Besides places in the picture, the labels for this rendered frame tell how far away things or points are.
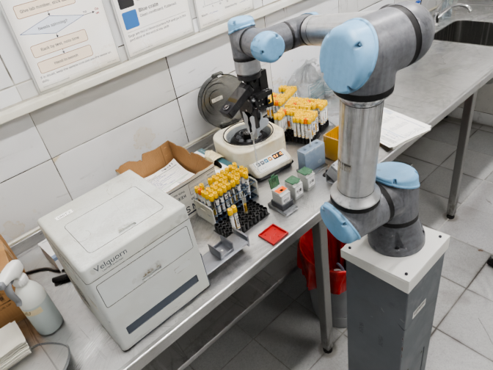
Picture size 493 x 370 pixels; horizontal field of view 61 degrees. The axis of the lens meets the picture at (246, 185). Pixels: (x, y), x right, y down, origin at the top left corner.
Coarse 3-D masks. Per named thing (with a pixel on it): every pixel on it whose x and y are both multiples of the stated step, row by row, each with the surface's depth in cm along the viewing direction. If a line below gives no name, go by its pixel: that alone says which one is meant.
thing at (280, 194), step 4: (276, 188) 137; (280, 188) 137; (284, 188) 137; (272, 192) 137; (276, 192) 136; (280, 192) 135; (284, 192) 136; (288, 192) 136; (272, 196) 139; (276, 196) 137; (280, 196) 135; (284, 196) 135; (288, 196) 137; (276, 200) 138; (280, 200) 136; (284, 200) 136; (288, 200) 138
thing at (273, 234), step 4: (272, 224) 134; (268, 228) 133; (272, 228) 133; (276, 228) 133; (280, 228) 132; (264, 232) 132; (268, 232) 132; (272, 232) 132; (276, 232) 131; (280, 232) 131; (284, 232) 131; (260, 236) 130; (264, 236) 131; (268, 236) 130; (272, 236) 130; (276, 236) 130; (280, 236) 129; (284, 236) 129; (268, 240) 128; (272, 240) 129; (276, 240) 128; (272, 244) 127
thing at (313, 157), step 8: (312, 144) 152; (320, 144) 151; (304, 152) 148; (312, 152) 150; (320, 152) 152; (304, 160) 149; (312, 160) 151; (320, 160) 154; (312, 168) 153; (320, 168) 155
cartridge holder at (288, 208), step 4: (272, 200) 139; (292, 200) 138; (268, 204) 142; (272, 204) 140; (276, 204) 138; (280, 204) 137; (284, 204) 137; (288, 204) 138; (292, 204) 139; (276, 208) 139; (280, 208) 138; (284, 208) 137; (288, 208) 138; (292, 208) 138; (296, 208) 139; (280, 212) 138; (284, 212) 137; (288, 212) 136; (292, 212) 138
